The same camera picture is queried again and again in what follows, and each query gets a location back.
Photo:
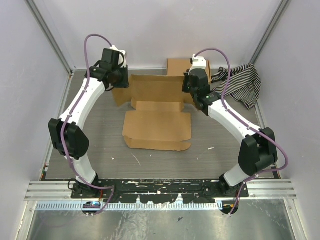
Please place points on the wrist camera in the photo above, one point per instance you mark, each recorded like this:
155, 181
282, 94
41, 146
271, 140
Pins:
122, 53
198, 62

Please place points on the aluminium frame rail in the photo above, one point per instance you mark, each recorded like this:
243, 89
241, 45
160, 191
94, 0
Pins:
255, 189

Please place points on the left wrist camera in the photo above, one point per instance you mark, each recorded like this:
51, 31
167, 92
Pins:
122, 53

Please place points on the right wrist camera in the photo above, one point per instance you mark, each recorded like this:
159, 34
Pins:
198, 62

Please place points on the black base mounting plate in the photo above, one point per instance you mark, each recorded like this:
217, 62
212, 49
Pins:
160, 191

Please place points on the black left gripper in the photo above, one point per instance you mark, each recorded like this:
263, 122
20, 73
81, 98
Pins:
125, 83

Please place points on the slotted cable duct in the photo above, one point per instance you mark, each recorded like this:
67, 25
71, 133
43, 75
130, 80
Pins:
87, 206

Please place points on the striped cloth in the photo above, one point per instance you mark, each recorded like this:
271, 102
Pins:
244, 85

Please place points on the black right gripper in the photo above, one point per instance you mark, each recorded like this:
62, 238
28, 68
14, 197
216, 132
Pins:
184, 87

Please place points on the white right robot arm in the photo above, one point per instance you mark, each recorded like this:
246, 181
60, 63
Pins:
256, 152

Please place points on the brown cardboard box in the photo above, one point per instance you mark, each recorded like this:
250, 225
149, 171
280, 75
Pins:
157, 120
176, 67

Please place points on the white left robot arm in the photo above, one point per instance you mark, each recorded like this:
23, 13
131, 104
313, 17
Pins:
67, 131

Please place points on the closed brown cardboard box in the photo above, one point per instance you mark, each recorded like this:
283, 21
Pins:
176, 67

